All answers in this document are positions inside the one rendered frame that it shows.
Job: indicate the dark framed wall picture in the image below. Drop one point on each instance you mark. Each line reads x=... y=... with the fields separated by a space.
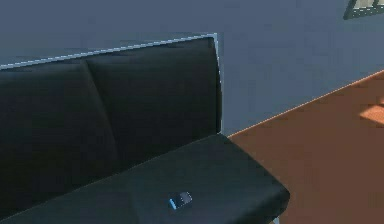
x=364 y=8

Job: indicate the black sofa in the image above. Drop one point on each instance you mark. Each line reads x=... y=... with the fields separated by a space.
x=140 y=126

